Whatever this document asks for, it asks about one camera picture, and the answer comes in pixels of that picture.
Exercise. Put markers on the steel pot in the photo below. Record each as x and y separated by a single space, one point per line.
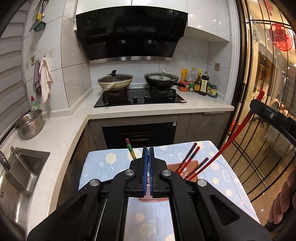
30 124

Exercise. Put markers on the green chopstick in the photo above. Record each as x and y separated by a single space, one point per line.
128 142
131 152

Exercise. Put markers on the cream wok with lid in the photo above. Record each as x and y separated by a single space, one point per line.
115 81

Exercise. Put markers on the chrome sink faucet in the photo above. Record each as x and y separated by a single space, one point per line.
4 161

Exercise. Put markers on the white hanging towel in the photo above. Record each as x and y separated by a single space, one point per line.
45 79

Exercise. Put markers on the steel kitchen sink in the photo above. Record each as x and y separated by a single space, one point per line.
18 185

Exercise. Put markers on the person right hand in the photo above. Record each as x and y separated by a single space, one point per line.
282 202

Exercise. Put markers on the black gas stove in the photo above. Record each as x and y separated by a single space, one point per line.
136 96

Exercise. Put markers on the pink perforated utensil holder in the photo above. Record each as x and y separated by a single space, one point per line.
168 183

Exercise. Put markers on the green dish soap bottle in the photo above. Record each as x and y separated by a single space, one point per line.
34 104

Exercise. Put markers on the black lattice glass door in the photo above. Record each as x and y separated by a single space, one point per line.
260 155

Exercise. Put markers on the black range hood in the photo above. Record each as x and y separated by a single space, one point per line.
123 33

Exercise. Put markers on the blue condiment jar set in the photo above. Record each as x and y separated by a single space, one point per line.
212 90

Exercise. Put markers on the small green spice jar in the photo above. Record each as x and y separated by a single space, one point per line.
191 87

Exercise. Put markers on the yellow seasoning packet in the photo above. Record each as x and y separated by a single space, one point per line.
184 73

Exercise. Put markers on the built-in black oven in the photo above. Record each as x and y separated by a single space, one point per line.
149 135

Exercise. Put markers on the purple hanging cloth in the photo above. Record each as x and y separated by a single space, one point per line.
36 79

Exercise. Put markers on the blue planet print tablecloth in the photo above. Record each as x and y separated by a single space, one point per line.
218 210

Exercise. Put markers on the brown sauce bottle yellow cap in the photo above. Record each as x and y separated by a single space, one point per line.
197 84

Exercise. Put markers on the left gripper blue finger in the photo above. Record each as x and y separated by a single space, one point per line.
151 157
145 156

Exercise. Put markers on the clear oil bottle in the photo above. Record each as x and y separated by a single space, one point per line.
192 76

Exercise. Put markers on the dark soy sauce bottle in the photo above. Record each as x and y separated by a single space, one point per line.
204 84

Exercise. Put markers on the black frying pan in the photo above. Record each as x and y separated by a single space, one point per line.
161 80

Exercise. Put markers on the red instant noodle cup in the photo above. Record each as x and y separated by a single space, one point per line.
184 86

